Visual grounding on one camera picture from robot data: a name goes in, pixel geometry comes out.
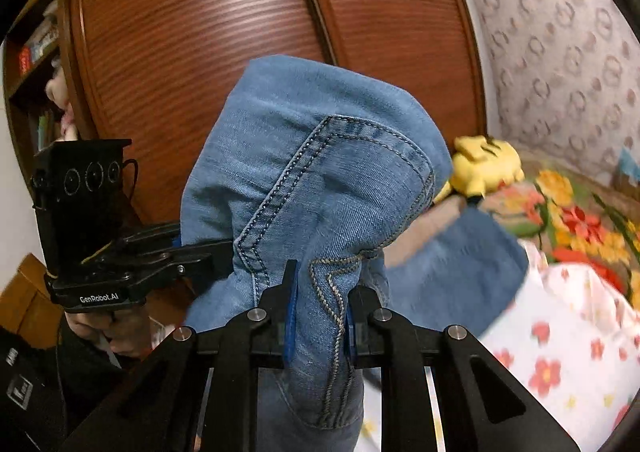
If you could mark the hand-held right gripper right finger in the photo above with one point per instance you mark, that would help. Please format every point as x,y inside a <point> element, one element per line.
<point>351,337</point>

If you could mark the wooden louvered wardrobe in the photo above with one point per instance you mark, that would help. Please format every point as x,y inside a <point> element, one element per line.
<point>200,31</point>

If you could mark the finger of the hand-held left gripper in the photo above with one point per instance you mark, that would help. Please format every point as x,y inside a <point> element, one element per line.
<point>150,234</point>
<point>200,257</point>

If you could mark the pink plush toy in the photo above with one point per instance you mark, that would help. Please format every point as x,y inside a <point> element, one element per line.
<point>62,106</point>

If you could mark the yellow plush toy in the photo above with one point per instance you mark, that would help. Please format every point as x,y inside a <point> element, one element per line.
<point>485,161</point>

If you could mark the circle-patterned sheer curtain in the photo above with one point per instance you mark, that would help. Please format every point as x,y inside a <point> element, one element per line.
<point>560,56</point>

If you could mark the blue denim pants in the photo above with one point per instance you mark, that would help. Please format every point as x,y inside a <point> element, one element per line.
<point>325,171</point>

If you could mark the person's left hand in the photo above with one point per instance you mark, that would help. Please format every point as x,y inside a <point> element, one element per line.
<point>125,332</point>

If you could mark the brown floral blanket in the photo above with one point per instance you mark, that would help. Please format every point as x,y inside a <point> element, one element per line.
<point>585,222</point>

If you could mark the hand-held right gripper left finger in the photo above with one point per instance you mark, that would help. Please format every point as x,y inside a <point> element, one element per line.
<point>289,332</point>

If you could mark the wooden nightstand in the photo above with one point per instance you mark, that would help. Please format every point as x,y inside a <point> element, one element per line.
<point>25,302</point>

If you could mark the white floral quilt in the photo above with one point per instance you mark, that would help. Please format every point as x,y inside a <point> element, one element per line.
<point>565,342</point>

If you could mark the blue item on box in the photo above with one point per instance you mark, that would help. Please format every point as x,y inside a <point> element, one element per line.
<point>629,169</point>

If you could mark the wooden bookshelf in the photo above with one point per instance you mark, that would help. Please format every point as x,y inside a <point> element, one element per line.
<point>30,96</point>

